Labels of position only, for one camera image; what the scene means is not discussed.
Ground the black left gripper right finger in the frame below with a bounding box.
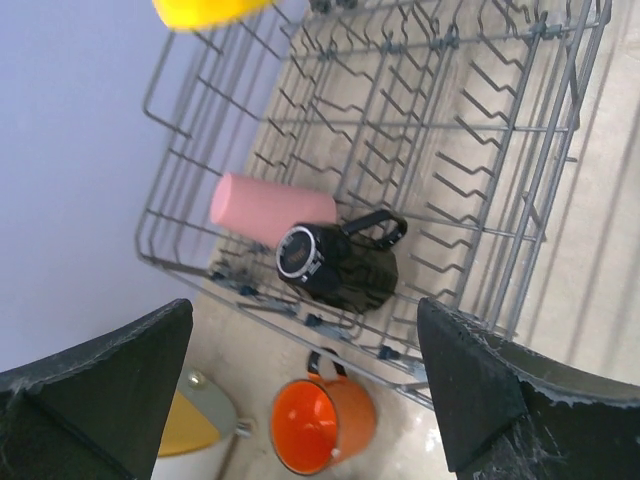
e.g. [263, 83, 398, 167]
[417, 298, 639, 479]

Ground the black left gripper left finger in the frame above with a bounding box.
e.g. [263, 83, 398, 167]
[1, 299, 193, 479]

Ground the orange ceramic mug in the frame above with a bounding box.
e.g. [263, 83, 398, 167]
[269, 348, 377, 476]

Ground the yellow ceramic mug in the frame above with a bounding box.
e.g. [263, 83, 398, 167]
[152, 0, 276, 31]

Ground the white round drawer cabinet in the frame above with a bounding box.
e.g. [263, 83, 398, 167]
[151, 366, 256, 480]

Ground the black ceramic mug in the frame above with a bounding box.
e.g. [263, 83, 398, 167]
[275, 209, 408, 314]

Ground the pink plastic tumbler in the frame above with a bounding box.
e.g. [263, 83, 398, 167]
[209, 173, 338, 248]

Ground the grey wire dish rack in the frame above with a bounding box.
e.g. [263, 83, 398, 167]
[135, 1, 612, 407]

